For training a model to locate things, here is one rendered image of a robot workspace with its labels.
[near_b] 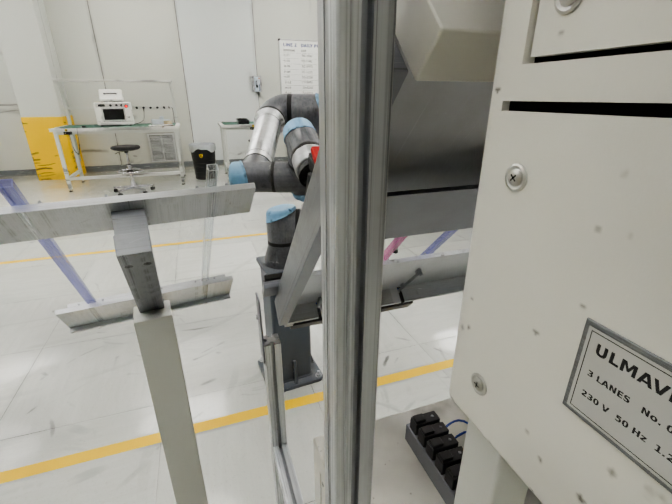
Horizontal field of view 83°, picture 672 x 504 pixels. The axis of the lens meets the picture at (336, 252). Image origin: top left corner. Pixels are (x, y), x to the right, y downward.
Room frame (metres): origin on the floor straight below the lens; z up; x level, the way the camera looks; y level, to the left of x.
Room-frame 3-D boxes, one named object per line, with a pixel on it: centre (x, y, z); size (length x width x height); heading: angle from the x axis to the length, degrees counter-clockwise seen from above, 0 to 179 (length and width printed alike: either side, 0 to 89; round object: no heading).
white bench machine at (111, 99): (5.51, 3.02, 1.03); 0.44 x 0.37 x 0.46; 115
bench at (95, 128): (5.51, 2.97, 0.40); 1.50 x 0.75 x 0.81; 109
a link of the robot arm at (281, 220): (1.41, 0.21, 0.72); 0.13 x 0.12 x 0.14; 91
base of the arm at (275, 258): (1.41, 0.21, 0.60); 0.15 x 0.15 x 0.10
